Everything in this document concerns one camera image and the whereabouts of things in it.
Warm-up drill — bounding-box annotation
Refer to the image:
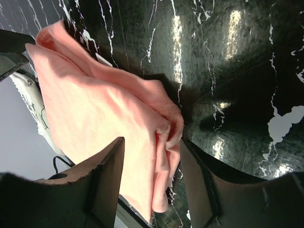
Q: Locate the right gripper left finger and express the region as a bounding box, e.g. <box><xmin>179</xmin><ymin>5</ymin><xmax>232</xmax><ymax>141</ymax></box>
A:
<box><xmin>0</xmin><ymin>137</ymin><xmax>124</xmax><ymax>228</ymax></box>

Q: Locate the folded white printed t-shirt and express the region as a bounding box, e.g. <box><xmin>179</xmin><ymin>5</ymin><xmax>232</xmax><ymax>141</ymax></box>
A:
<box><xmin>9</xmin><ymin>72</ymin><xmax>65</xmax><ymax>155</ymax></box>

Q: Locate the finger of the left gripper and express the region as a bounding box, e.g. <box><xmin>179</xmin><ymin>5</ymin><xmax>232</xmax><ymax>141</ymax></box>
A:
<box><xmin>0</xmin><ymin>29</ymin><xmax>35</xmax><ymax>82</ymax></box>

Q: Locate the salmon pink t-shirt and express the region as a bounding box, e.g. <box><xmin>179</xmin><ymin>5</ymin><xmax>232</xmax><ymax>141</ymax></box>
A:
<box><xmin>26</xmin><ymin>21</ymin><xmax>184</xmax><ymax>221</ymax></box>

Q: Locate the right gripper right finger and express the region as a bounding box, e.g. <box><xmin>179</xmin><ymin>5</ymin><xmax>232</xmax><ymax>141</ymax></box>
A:
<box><xmin>180</xmin><ymin>138</ymin><xmax>304</xmax><ymax>228</ymax></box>

